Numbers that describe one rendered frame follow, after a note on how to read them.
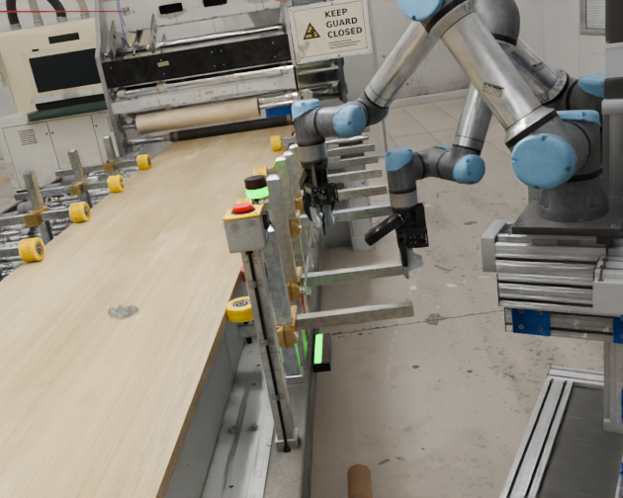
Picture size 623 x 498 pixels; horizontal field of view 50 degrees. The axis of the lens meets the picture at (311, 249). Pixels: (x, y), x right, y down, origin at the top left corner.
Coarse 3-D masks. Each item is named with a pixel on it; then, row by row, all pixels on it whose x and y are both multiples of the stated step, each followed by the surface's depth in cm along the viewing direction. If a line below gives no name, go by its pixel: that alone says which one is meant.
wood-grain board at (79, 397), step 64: (128, 192) 310; (192, 192) 290; (64, 256) 227; (128, 256) 216; (192, 256) 206; (0, 320) 179; (64, 320) 172; (128, 320) 165; (192, 320) 160; (0, 384) 143; (64, 384) 138; (128, 384) 134; (192, 384) 130; (0, 448) 119; (64, 448) 116; (128, 448) 113
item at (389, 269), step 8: (384, 264) 186; (392, 264) 185; (400, 264) 184; (320, 272) 188; (328, 272) 187; (336, 272) 186; (344, 272) 185; (352, 272) 185; (360, 272) 185; (368, 272) 185; (376, 272) 185; (384, 272) 185; (392, 272) 184; (400, 272) 184; (304, 280) 186; (312, 280) 186; (320, 280) 186; (328, 280) 186; (336, 280) 186; (344, 280) 186; (352, 280) 186; (360, 280) 186
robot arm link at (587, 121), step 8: (560, 112) 143; (568, 112) 141; (576, 112) 139; (584, 112) 138; (592, 112) 139; (568, 120) 139; (576, 120) 138; (584, 120) 138; (592, 120) 139; (584, 128) 138; (592, 128) 139; (592, 136) 139; (592, 144) 139; (592, 152) 140; (592, 160) 142; (584, 168) 142; (592, 168) 142
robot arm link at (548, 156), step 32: (416, 0) 134; (448, 0) 132; (448, 32) 135; (480, 32) 133; (480, 64) 133; (512, 64) 134; (512, 96) 132; (512, 128) 134; (544, 128) 130; (576, 128) 136; (512, 160) 134; (544, 160) 130; (576, 160) 130
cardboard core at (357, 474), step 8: (360, 464) 228; (352, 472) 225; (360, 472) 224; (368, 472) 226; (352, 480) 221; (360, 480) 220; (368, 480) 222; (352, 488) 218; (360, 488) 216; (368, 488) 218; (352, 496) 214; (360, 496) 213; (368, 496) 214
